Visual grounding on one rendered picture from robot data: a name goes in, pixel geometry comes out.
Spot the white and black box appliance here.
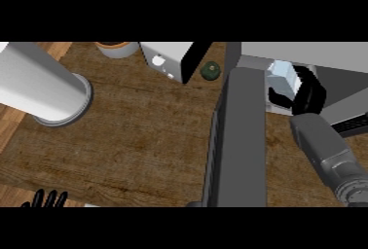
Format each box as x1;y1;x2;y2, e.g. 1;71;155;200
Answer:
137;41;215;86

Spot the dark green round vegetable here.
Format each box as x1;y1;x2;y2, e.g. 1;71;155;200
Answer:
198;60;223;81

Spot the grey pot with orange rim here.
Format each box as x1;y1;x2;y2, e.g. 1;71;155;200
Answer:
93;41;140;59

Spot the large white cylinder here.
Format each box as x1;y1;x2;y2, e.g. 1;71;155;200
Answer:
0;41;94;127

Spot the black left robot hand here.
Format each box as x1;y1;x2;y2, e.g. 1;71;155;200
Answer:
19;189;69;208

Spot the pale blue milk carton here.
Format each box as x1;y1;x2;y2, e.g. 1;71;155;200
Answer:
264;59;304;102

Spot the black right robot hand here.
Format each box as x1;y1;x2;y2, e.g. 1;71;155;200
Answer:
266;64;329;116

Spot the grey microwave body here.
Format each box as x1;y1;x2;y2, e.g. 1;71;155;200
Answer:
224;41;368;139

